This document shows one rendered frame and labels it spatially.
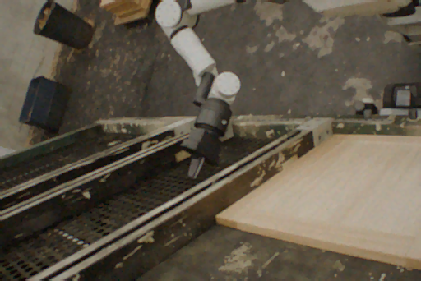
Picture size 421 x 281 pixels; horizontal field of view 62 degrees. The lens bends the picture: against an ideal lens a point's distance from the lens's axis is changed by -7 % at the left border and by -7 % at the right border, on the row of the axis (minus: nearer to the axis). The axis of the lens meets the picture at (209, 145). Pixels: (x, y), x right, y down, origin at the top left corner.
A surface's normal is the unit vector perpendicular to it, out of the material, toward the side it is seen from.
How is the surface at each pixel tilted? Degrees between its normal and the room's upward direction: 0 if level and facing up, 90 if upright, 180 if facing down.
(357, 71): 0
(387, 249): 56
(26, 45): 90
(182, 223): 90
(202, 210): 90
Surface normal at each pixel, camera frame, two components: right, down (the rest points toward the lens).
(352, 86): -0.66, -0.27
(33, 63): 0.71, 0.08
